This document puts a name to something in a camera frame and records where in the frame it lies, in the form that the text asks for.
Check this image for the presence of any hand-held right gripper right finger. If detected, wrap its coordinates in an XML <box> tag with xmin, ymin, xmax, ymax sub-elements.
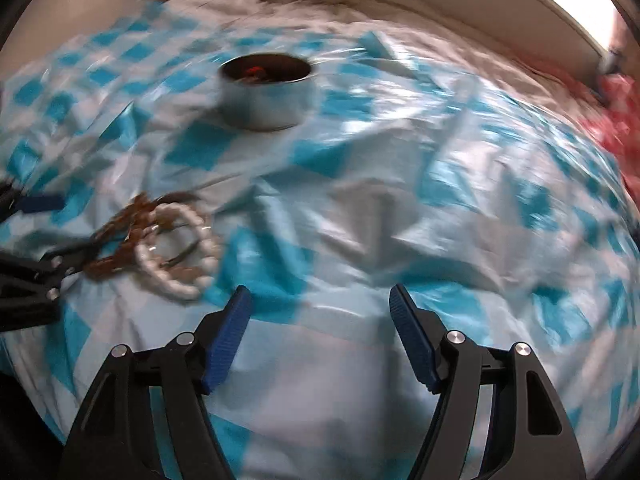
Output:
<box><xmin>389</xmin><ymin>283</ymin><xmax>586</xmax><ymax>480</ymax></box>

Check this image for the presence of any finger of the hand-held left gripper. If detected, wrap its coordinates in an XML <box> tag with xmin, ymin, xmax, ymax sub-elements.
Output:
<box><xmin>0</xmin><ymin>237</ymin><xmax>101</xmax><ymax>333</ymax></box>
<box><xmin>0</xmin><ymin>180</ymin><xmax>66</xmax><ymax>221</ymax></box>

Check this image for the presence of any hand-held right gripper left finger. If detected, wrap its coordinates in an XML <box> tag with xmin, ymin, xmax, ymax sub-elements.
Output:
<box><xmin>60</xmin><ymin>285</ymin><xmax>253</xmax><ymax>480</ymax></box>

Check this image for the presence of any brown bead bracelet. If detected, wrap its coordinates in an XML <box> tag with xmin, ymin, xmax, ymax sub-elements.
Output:
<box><xmin>82</xmin><ymin>192</ymin><xmax>201</xmax><ymax>279</ymax></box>

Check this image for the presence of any white bead bracelet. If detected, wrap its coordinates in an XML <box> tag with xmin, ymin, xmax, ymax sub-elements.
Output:
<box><xmin>135</xmin><ymin>203</ymin><xmax>222</xmax><ymax>301</ymax></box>

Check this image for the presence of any round metal tin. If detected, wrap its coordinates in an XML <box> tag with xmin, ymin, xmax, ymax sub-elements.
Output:
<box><xmin>217</xmin><ymin>54</ymin><xmax>321</xmax><ymax>132</ymax></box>

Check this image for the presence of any red string bracelet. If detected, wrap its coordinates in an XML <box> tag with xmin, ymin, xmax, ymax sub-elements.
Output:
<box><xmin>234</xmin><ymin>62</ymin><xmax>273</xmax><ymax>85</ymax></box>

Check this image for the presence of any blue checked plastic sheet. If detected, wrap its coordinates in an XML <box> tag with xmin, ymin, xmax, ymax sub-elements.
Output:
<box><xmin>0</xmin><ymin>0</ymin><xmax>640</xmax><ymax>480</ymax></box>

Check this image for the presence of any pink checked plastic bag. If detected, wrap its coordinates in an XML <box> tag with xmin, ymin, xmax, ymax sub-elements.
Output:
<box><xmin>575</xmin><ymin>72</ymin><xmax>640</xmax><ymax>171</ymax></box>

